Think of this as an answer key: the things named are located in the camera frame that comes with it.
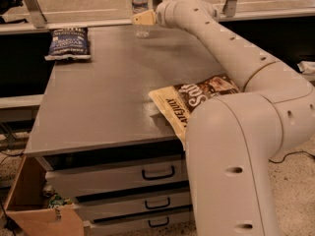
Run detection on right metal railing post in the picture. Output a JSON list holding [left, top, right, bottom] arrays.
[[222, 0, 237, 17]]

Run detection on green items in box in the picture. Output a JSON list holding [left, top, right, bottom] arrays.
[[42, 183, 73, 208]]

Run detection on clear plastic water bottle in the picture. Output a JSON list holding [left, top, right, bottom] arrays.
[[131, 0, 150, 38]]

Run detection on left metal railing post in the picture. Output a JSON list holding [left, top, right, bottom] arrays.
[[24, 0, 46, 29]]

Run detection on blue chip bag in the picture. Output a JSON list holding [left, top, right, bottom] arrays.
[[45, 28, 91, 61]]

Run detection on bottom grey drawer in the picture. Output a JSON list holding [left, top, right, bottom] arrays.
[[90, 207, 194, 236]]

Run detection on black floor cable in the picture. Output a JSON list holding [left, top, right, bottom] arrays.
[[268, 150, 315, 165]]

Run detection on middle grey drawer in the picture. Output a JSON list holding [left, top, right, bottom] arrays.
[[74, 189, 191, 220]]

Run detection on top grey drawer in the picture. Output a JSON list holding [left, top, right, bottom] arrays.
[[46, 155, 188, 198]]

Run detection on brown Late July chip bag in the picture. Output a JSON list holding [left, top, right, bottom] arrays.
[[149, 74, 240, 146]]

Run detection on cardboard box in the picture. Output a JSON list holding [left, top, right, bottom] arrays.
[[4, 156, 85, 236]]

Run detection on grey drawer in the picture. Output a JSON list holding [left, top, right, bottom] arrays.
[[90, 207, 194, 236], [46, 155, 188, 198], [74, 189, 191, 220]]

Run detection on grey drawer cabinet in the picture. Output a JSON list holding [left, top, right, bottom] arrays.
[[27, 26, 222, 227]]

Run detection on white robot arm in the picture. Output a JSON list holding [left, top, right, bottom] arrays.
[[132, 0, 315, 236]]

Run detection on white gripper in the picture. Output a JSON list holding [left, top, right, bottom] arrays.
[[132, 1, 170, 28]]

